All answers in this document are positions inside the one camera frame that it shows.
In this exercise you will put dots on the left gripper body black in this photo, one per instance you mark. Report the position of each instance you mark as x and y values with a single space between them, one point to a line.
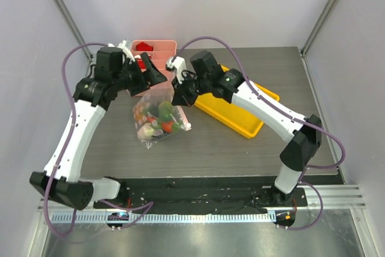
132 78

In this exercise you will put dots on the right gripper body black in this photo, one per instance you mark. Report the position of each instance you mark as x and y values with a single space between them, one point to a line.
181 95

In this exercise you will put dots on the clear zip top bag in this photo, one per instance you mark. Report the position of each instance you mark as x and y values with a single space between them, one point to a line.
146 120

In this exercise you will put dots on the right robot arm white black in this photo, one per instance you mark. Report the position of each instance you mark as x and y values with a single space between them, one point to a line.
299 132

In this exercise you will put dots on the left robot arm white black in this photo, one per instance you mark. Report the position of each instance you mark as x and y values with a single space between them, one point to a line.
60 180

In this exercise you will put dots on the fake mango orange green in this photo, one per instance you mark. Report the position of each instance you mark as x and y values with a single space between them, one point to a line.
165 111

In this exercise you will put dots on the red fake food top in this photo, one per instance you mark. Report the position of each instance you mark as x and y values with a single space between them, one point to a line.
143 46

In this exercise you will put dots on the fake carrot orange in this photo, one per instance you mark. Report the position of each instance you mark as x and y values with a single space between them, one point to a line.
168 127

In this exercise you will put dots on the pink divided organizer tray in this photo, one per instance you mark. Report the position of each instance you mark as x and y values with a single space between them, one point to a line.
162 51

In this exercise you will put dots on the yellow plastic tray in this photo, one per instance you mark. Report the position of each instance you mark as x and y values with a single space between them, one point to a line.
236 118

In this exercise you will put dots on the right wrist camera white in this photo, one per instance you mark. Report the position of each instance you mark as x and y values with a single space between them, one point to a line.
176 65

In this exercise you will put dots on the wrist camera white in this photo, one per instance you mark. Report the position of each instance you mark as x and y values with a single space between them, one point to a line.
176 65
125 46

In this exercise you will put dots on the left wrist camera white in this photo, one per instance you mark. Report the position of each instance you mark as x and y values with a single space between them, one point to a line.
125 46

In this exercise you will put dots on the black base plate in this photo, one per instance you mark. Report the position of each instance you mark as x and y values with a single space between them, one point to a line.
202 196

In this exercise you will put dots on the white slotted cable duct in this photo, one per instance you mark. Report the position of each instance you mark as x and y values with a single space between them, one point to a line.
117 217

